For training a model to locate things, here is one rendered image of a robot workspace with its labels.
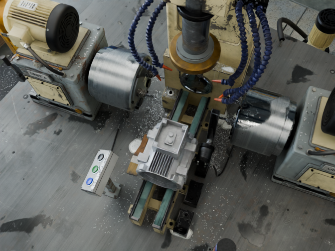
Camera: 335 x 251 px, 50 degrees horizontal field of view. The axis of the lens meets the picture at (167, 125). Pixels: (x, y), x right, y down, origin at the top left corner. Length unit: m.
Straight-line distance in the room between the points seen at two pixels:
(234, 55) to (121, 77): 0.48
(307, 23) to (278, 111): 1.37
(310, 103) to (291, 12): 1.34
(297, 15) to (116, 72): 1.58
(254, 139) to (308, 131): 0.19
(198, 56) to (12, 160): 1.02
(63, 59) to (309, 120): 0.97
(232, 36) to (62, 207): 1.02
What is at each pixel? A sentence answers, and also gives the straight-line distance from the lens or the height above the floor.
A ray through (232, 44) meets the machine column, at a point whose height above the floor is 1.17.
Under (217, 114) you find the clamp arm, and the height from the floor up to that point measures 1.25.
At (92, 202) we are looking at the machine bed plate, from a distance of 1.65.
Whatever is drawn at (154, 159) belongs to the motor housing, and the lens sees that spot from 1.34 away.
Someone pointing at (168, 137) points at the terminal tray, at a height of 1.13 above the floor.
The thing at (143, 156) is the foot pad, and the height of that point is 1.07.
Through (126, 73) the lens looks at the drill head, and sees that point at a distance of 1.45.
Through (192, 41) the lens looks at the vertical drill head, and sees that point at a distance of 1.18.
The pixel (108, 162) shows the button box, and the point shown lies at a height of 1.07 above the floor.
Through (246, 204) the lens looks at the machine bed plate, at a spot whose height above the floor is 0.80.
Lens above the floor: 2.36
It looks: 65 degrees down
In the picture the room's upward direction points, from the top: 4 degrees counter-clockwise
